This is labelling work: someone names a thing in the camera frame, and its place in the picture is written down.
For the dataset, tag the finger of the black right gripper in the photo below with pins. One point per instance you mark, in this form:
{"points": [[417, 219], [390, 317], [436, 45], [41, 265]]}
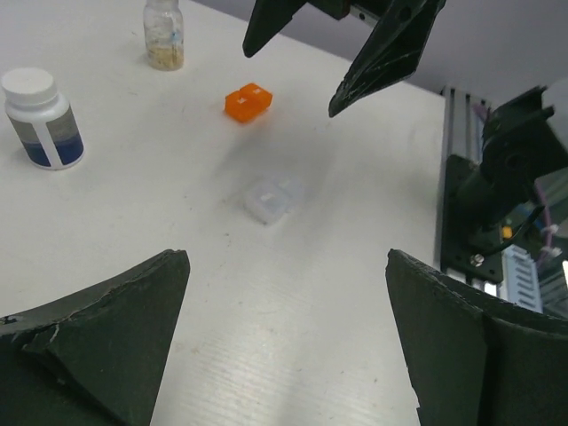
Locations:
{"points": [[391, 53], [267, 19]]}

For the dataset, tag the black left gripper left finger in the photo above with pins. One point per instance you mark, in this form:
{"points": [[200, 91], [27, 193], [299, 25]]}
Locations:
{"points": [[97, 356]]}

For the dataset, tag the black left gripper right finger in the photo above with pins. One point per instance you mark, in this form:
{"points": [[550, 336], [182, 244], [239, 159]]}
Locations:
{"points": [[473, 359]]}

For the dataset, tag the orange pill organizer box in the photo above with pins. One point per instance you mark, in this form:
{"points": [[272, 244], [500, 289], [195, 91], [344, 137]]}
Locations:
{"points": [[247, 103]]}

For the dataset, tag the clear glass pill vial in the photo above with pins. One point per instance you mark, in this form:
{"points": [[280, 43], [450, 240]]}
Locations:
{"points": [[164, 34]]}

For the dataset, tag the clear pill organizer box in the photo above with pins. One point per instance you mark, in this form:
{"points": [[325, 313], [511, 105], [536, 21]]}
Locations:
{"points": [[270, 198]]}

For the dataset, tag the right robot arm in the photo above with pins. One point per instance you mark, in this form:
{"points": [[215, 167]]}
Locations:
{"points": [[519, 145]]}

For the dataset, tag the white pill bottle blue label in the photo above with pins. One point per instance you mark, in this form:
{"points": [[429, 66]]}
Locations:
{"points": [[42, 118]]}

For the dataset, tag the aluminium mounting rail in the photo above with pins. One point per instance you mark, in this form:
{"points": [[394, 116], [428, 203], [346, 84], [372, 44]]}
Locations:
{"points": [[462, 135]]}

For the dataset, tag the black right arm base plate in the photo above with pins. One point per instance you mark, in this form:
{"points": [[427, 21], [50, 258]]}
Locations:
{"points": [[466, 236]]}

